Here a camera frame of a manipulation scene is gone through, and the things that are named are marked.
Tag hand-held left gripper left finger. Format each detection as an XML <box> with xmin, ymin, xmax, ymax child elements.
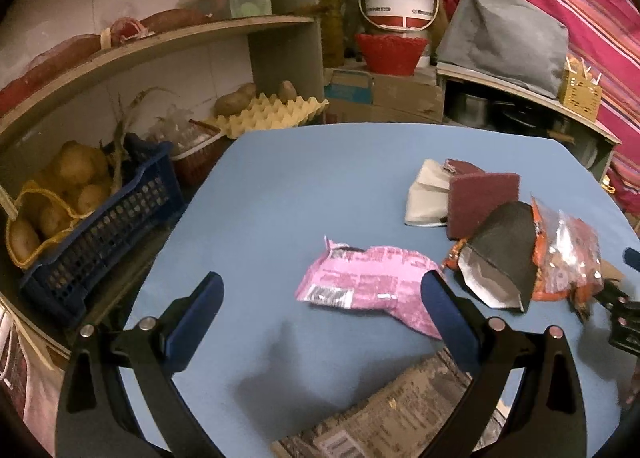
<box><xmin>56</xmin><ymin>272</ymin><xmax>224</xmax><ymax>458</ymax></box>

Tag yellow mesh bag of potatoes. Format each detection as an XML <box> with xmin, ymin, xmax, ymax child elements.
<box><xmin>4</xmin><ymin>139</ymin><xmax>117</xmax><ymax>270</ymax></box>

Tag white plastic bucket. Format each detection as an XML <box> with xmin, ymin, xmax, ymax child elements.
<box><xmin>358</xmin><ymin>0</ymin><xmax>441</xmax><ymax>35</ymax></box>

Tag large potato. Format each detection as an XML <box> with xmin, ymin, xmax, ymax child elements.
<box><xmin>214</xmin><ymin>82</ymin><xmax>259</xmax><ymax>117</ymax></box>

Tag large maroon scouring pad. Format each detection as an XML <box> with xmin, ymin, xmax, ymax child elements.
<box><xmin>446</xmin><ymin>171</ymin><xmax>522</xmax><ymax>240</ymax></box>

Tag sweet potato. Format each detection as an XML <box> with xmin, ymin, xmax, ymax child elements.
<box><xmin>139</xmin><ymin>7</ymin><xmax>215</xmax><ymax>35</ymax></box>

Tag dried plant stalks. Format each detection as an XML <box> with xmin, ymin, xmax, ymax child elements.
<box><xmin>99</xmin><ymin>87</ymin><xmax>177</xmax><ymax>191</ymax></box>

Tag brown cardboard box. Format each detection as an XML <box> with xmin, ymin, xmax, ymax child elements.
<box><xmin>324</xmin><ymin>67</ymin><xmax>447</xmax><ymax>125</ymax></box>

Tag grey fabric cover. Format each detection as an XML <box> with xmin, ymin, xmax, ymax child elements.
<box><xmin>436</xmin><ymin>0</ymin><xmax>572</xmax><ymax>99</ymax></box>

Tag low wooden cabinet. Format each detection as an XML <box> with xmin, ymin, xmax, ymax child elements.
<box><xmin>436</xmin><ymin>62</ymin><xmax>622</xmax><ymax>184</ymax></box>

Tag bundle of wooden sticks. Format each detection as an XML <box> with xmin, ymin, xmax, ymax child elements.
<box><xmin>564</xmin><ymin>55</ymin><xmax>602</xmax><ymax>85</ymax></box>

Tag pink snack wrapper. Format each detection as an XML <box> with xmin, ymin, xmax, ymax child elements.
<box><xmin>294</xmin><ymin>235</ymin><xmax>447</xmax><ymax>340</ymax></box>

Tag black pan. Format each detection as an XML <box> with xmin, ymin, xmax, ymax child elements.
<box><xmin>491</xmin><ymin>99</ymin><xmax>553</xmax><ymax>135</ymax></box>

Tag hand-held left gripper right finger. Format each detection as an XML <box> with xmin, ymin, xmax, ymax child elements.
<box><xmin>421</xmin><ymin>269</ymin><xmax>589</xmax><ymax>458</ymax></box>

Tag small red wicker basket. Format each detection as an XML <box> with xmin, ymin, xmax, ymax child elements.
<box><xmin>169</xmin><ymin>119</ymin><xmax>227</xmax><ymax>185</ymax></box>

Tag small metal pot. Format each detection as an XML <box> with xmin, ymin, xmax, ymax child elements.
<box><xmin>449</xmin><ymin>92</ymin><xmax>490</xmax><ymax>128</ymax></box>

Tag orange snack wrapper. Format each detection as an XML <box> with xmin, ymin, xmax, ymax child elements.
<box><xmin>442</xmin><ymin>195</ymin><xmax>623</xmax><ymax>324</ymax></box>

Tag white crumpled wrapper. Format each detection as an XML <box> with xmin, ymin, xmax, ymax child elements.
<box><xmin>404</xmin><ymin>159</ymin><xmax>455</xmax><ymax>229</ymax></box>

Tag yellow egg tray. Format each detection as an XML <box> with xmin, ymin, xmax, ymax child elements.
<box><xmin>219</xmin><ymin>94</ymin><xmax>330</xmax><ymax>140</ymax></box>

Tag wooden shelf unit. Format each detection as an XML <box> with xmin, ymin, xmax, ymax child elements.
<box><xmin>0</xmin><ymin>0</ymin><xmax>327</xmax><ymax>356</ymax></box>

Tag yellow slotted basket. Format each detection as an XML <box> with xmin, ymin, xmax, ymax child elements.
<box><xmin>557</xmin><ymin>66</ymin><xmax>604</xmax><ymax>122</ymax></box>

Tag black silver foil pouch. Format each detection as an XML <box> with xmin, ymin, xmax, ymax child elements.
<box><xmin>457</xmin><ymin>201</ymin><xmax>539</xmax><ymax>313</ymax></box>

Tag blue plastic crate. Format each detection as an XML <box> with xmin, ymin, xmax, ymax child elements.
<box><xmin>19</xmin><ymin>132</ymin><xmax>187</xmax><ymax>330</ymax></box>

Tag grey printed paper packet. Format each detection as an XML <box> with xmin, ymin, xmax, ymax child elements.
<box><xmin>271</xmin><ymin>347</ymin><xmax>506</xmax><ymax>458</ymax></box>

